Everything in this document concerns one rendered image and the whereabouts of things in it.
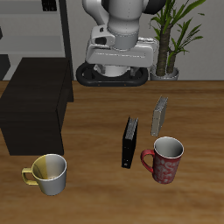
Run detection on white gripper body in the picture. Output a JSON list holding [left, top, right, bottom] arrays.
[[85, 37, 158, 69]]

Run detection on grey book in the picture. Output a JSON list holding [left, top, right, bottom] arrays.
[[150, 94, 169, 137]]

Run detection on black book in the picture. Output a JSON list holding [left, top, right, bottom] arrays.
[[121, 115, 139, 170]]

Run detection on green pot plant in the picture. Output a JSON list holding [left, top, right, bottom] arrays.
[[149, 0, 207, 82]]

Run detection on dark wooden cabinet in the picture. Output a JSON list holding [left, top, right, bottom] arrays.
[[0, 57, 74, 157]]

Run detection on red patterned mug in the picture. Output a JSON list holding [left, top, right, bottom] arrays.
[[140, 136, 186, 185]]

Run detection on white and yellow mug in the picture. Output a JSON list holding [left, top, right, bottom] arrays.
[[21, 153, 68, 197]]

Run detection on flat black base plate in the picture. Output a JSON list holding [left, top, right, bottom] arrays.
[[75, 61, 150, 88]]

